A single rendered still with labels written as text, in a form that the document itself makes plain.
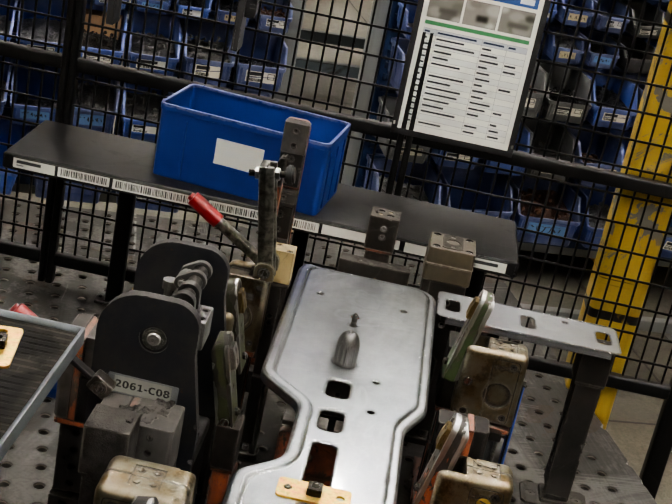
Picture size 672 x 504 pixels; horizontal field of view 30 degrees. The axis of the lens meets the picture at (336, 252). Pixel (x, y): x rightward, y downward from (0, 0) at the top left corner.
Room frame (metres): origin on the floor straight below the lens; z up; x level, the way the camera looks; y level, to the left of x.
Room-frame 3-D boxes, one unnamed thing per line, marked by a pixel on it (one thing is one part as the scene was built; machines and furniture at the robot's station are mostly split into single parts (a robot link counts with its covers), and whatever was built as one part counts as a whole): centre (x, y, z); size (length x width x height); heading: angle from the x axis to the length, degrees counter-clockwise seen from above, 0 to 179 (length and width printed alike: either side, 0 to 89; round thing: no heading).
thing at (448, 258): (1.93, -0.19, 0.88); 0.08 x 0.08 x 0.36; 88
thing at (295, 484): (1.20, -0.03, 1.01); 0.08 x 0.04 x 0.01; 88
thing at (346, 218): (2.11, 0.14, 1.02); 0.90 x 0.22 x 0.03; 88
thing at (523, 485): (1.81, -0.43, 0.84); 0.11 x 0.06 x 0.29; 88
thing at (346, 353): (1.54, -0.04, 1.02); 0.03 x 0.03 x 0.07
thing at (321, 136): (2.11, 0.18, 1.10); 0.30 x 0.17 x 0.13; 80
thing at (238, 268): (1.67, 0.12, 0.88); 0.07 x 0.06 x 0.35; 88
